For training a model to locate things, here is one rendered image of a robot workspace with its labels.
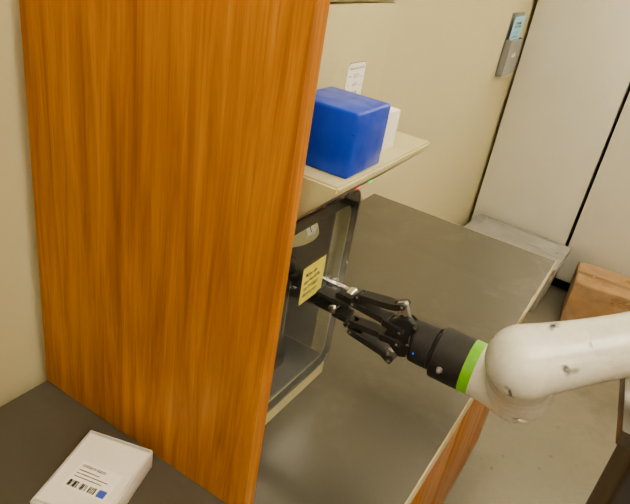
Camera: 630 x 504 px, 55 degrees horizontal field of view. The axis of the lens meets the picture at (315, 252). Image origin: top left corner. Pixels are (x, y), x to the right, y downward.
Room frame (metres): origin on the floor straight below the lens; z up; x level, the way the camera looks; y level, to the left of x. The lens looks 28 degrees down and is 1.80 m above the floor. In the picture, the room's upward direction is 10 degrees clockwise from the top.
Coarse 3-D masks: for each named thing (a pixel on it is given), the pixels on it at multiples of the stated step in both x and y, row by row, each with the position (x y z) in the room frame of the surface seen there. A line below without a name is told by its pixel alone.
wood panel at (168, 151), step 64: (64, 0) 0.85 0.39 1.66; (128, 0) 0.79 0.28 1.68; (192, 0) 0.74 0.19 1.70; (256, 0) 0.70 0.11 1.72; (320, 0) 0.68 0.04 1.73; (64, 64) 0.85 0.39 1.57; (128, 64) 0.79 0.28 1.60; (192, 64) 0.74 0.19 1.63; (256, 64) 0.70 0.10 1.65; (320, 64) 0.69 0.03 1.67; (64, 128) 0.85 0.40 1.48; (128, 128) 0.79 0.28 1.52; (192, 128) 0.74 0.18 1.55; (256, 128) 0.69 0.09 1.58; (64, 192) 0.86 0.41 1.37; (128, 192) 0.79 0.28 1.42; (192, 192) 0.74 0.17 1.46; (256, 192) 0.69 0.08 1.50; (64, 256) 0.86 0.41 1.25; (128, 256) 0.79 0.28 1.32; (192, 256) 0.73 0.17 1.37; (256, 256) 0.68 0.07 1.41; (64, 320) 0.86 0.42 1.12; (128, 320) 0.79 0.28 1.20; (192, 320) 0.73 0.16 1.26; (256, 320) 0.68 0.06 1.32; (64, 384) 0.87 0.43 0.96; (128, 384) 0.79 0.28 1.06; (192, 384) 0.72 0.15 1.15; (256, 384) 0.67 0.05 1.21; (192, 448) 0.72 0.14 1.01; (256, 448) 0.68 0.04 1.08
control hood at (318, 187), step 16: (400, 144) 0.96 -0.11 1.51; (416, 144) 0.98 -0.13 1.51; (384, 160) 0.87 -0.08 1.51; (400, 160) 0.90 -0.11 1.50; (304, 176) 0.75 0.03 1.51; (320, 176) 0.76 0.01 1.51; (336, 176) 0.77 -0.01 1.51; (352, 176) 0.78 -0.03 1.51; (368, 176) 0.80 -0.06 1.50; (304, 192) 0.75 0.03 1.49; (320, 192) 0.74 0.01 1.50; (336, 192) 0.73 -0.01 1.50; (304, 208) 0.75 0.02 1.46
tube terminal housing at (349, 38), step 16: (336, 16) 0.89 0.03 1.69; (352, 16) 0.94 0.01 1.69; (368, 16) 0.98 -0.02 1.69; (384, 16) 1.03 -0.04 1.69; (336, 32) 0.90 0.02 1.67; (352, 32) 0.94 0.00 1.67; (368, 32) 0.99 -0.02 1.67; (384, 32) 1.04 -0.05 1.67; (336, 48) 0.91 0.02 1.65; (352, 48) 0.95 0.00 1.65; (368, 48) 1.00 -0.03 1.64; (384, 48) 1.05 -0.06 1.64; (336, 64) 0.91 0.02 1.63; (368, 64) 1.01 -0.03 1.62; (320, 80) 0.88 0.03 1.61; (336, 80) 0.92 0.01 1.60; (368, 80) 1.02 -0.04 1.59; (368, 96) 1.03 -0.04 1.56; (320, 368) 1.05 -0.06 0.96; (304, 384) 1.00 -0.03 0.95; (288, 400) 0.94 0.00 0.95; (272, 416) 0.89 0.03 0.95
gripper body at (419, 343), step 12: (396, 324) 0.88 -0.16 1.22; (408, 324) 0.87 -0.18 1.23; (420, 324) 0.87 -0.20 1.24; (432, 324) 0.88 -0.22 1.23; (396, 336) 0.88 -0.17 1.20; (408, 336) 0.87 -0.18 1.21; (420, 336) 0.84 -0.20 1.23; (432, 336) 0.84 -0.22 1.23; (396, 348) 0.87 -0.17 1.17; (408, 348) 0.84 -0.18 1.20; (420, 348) 0.83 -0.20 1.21; (408, 360) 0.84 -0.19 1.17; (420, 360) 0.83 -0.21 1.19
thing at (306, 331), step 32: (352, 192) 1.02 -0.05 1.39; (320, 224) 0.92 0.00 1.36; (352, 224) 1.04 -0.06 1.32; (320, 256) 0.94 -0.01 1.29; (288, 288) 0.86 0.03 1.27; (288, 320) 0.87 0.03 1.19; (320, 320) 0.99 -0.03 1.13; (288, 352) 0.89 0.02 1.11; (320, 352) 1.01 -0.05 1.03; (288, 384) 0.91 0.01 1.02
